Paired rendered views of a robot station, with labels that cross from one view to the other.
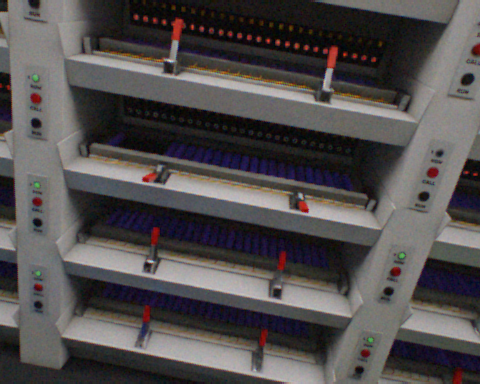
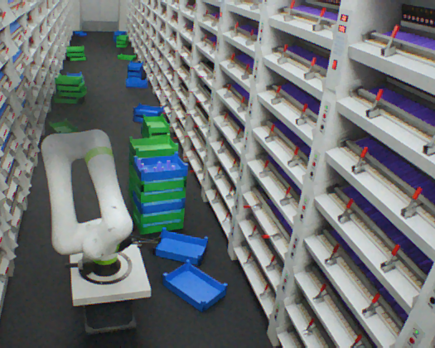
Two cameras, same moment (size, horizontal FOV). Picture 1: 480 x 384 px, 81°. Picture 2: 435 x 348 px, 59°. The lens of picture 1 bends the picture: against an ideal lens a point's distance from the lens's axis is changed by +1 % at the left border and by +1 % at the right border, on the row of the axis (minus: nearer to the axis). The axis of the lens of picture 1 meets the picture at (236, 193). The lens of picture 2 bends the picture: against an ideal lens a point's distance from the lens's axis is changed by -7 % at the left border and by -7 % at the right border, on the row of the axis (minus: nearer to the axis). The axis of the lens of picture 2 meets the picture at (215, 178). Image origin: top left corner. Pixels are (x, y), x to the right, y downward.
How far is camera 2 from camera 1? 185 cm
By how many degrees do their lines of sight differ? 66
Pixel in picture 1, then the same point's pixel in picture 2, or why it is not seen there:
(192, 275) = (257, 248)
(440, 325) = (297, 318)
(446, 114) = (298, 226)
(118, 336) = (243, 258)
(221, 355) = (258, 286)
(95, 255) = (244, 225)
